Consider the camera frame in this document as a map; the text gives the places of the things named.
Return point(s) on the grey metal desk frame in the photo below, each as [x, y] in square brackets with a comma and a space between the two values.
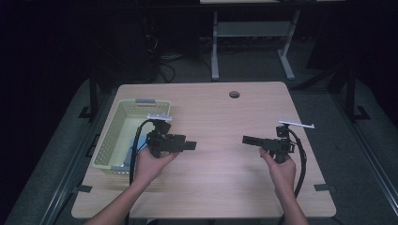
[253, 29]

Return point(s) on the person's right hand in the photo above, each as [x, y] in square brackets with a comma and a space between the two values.
[283, 178]

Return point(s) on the black metal post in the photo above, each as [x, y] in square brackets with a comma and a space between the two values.
[350, 93]
[93, 93]

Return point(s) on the pale yellow plastic basket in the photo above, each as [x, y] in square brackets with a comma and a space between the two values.
[120, 131]

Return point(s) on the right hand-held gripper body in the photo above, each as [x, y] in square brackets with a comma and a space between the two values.
[278, 145]

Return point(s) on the black tape strip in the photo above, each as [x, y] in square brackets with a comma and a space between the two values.
[83, 188]
[324, 187]

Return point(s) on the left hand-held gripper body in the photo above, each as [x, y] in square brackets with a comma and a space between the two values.
[161, 143]

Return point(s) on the person's left hand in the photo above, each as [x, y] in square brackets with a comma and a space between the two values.
[148, 168]

